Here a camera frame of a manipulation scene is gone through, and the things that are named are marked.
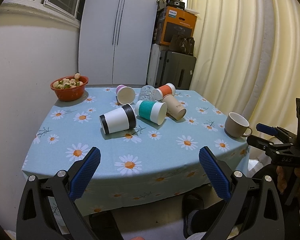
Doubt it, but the black and white paper cup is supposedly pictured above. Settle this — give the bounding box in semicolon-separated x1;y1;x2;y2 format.
100;104;136;135

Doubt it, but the brown kraft paper cup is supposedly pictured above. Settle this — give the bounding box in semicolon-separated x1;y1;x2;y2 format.
162;94;186;120

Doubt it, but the orange sleeve paper cup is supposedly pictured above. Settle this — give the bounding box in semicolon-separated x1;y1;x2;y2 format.
152;83;175;101

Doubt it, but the teal sleeve paper cup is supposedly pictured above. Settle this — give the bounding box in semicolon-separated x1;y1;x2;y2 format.
135;100;167;126

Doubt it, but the clear glass cup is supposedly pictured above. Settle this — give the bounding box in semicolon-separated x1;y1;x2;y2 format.
138;85;155;101

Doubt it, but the pink sleeve paper cup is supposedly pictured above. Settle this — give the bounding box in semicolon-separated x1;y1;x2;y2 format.
116;85;135;105

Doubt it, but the right hand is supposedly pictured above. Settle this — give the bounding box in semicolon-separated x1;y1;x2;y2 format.
276;165;300;218

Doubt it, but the beige ceramic mug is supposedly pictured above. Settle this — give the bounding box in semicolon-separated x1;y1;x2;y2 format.
224;112;253;138

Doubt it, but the cream curtain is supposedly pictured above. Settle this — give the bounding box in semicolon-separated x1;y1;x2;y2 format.
187;0;300;132

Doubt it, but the blue daisy tablecloth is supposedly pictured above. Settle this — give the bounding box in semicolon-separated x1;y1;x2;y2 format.
22;87;249;215

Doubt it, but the red bowl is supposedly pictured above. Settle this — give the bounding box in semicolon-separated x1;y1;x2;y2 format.
50;76;89;102

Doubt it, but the pile of small fruits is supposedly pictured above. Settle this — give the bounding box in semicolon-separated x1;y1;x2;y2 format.
52;73;84;89

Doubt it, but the black handbag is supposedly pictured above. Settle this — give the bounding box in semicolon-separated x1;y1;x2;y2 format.
169;35;195;56

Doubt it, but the white suitcase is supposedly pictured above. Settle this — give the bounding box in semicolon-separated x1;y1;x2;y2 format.
147;44;161;87

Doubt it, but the orange cardboard appliance box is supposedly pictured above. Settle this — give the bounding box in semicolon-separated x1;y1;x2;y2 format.
154;6;197;46

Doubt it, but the white double-door cabinet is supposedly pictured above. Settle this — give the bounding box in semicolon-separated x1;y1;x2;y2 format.
78;0;157;86

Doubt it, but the black camera bag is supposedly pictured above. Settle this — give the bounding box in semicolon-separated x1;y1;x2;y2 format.
157;0;185;11

